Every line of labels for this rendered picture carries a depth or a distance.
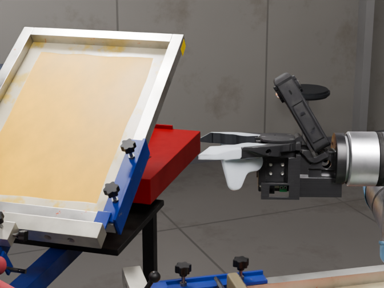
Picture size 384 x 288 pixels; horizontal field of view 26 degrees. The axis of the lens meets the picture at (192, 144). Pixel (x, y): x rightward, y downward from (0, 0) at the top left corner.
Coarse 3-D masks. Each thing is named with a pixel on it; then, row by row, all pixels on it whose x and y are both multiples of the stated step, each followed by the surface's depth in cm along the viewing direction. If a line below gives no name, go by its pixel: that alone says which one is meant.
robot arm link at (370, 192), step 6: (366, 186) 130; (372, 186) 127; (378, 186) 125; (366, 192) 130; (372, 192) 126; (378, 192) 124; (366, 198) 130; (372, 198) 125; (372, 204) 125; (372, 210) 125
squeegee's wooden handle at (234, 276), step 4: (228, 276) 215; (232, 276) 215; (236, 276) 215; (228, 280) 215; (232, 280) 213; (236, 280) 212; (240, 280) 212; (228, 284) 215; (232, 284) 212; (236, 284) 210; (240, 284) 210; (244, 284) 210
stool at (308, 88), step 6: (306, 84) 624; (306, 90) 604; (312, 90) 604; (318, 90) 604; (324, 90) 604; (306, 96) 593; (312, 96) 593; (318, 96) 595; (324, 96) 598; (306, 144) 620; (324, 162) 621
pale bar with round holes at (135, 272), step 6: (126, 270) 222; (132, 270) 222; (138, 270) 222; (126, 276) 219; (132, 276) 219; (138, 276) 219; (144, 276) 219; (126, 282) 217; (132, 282) 215; (138, 282) 215; (144, 282) 215
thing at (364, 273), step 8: (320, 272) 233; (328, 272) 233; (336, 272) 233; (344, 272) 233; (352, 272) 233; (360, 272) 233; (368, 272) 233; (376, 272) 233; (272, 280) 228; (280, 280) 228; (288, 280) 228; (296, 280) 228; (304, 280) 228; (312, 280) 229; (320, 280) 230; (328, 280) 230; (336, 280) 231; (344, 280) 232; (352, 280) 232; (360, 280) 233; (368, 280) 233; (376, 280) 234
